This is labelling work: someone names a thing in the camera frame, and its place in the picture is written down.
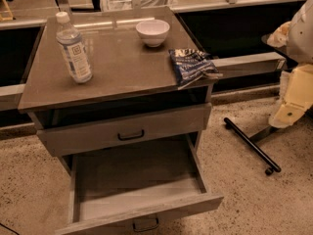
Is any open grey middle drawer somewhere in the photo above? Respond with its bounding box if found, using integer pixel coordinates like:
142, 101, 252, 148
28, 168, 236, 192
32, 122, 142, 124
56, 134, 223, 235

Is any white ceramic bowl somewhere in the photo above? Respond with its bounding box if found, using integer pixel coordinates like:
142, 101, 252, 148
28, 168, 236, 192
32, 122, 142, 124
136, 20, 170, 47

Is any black middle drawer handle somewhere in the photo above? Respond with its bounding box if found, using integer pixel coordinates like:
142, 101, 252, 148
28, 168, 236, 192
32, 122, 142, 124
132, 217, 159, 233

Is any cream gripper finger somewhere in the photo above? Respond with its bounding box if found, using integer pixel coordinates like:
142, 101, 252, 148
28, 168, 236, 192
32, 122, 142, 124
268, 102, 307, 128

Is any grey drawer cabinet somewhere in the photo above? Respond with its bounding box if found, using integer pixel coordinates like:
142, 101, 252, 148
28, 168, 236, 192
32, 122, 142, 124
17, 6, 225, 235

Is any clear plastic water bottle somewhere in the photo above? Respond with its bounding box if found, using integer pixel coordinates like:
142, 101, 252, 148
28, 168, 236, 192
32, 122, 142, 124
56, 12, 92, 83

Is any black wheeled stand base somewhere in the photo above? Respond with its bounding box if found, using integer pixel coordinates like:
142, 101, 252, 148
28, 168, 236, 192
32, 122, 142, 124
224, 117, 282, 175

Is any grey bench rail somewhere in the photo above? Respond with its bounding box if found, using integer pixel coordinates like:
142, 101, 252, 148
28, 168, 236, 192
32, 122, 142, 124
212, 52, 287, 79

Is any black top drawer handle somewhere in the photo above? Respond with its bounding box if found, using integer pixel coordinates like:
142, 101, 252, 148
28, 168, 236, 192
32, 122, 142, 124
117, 129, 145, 141

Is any black drawer handle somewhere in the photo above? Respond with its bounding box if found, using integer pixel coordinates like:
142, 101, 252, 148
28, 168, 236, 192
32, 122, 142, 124
117, 129, 145, 141
132, 217, 159, 233

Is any yellow object at left edge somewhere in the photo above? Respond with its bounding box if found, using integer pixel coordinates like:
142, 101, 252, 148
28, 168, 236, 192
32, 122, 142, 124
0, 0, 14, 22

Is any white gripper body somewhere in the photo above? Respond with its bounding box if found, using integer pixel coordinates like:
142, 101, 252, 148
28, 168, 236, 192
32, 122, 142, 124
279, 64, 313, 111

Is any closed grey top drawer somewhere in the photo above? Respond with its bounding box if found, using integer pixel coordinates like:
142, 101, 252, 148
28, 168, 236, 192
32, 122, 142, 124
37, 103, 211, 157

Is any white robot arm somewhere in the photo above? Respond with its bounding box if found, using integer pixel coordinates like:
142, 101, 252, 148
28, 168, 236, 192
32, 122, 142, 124
266, 0, 313, 128

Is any blue crumpled snack bag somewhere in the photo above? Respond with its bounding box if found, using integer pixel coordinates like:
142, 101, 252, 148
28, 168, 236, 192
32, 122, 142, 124
168, 48, 222, 89

